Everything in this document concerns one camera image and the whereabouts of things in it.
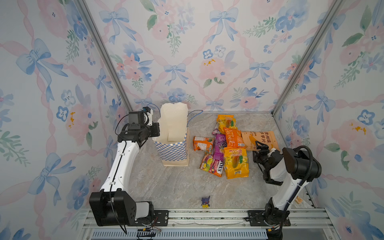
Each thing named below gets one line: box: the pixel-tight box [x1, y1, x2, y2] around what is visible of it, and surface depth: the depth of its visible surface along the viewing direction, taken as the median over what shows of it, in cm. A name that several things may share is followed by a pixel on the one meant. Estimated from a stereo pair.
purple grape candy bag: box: [212, 128, 227, 161], surface depth 97 cm
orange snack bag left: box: [193, 136, 215, 152], surface depth 99 cm
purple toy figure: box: [201, 195, 211, 209], surface depth 77 cm
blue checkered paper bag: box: [152, 102, 189, 167], surface depth 83 cm
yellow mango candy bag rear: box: [216, 114, 239, 135], surface depth 106 cm
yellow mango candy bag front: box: [223, 147, 249, 180], surface depth 89 cm
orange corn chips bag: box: [223, 127, 246, 148], surface depth 97 cm
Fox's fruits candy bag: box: [200, 154, 224, 177], surface depth 92 cm
